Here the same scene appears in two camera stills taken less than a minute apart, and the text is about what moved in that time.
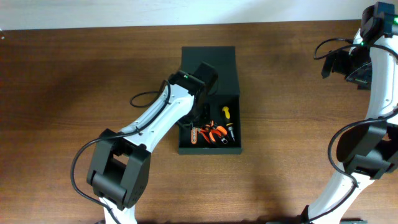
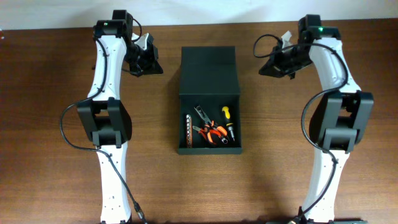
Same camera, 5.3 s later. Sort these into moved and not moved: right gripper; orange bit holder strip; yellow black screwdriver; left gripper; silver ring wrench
Moved: left gripper; right gripper; orange bit holder strip
Not moved: yellow black screwdriver; silver ring wrench
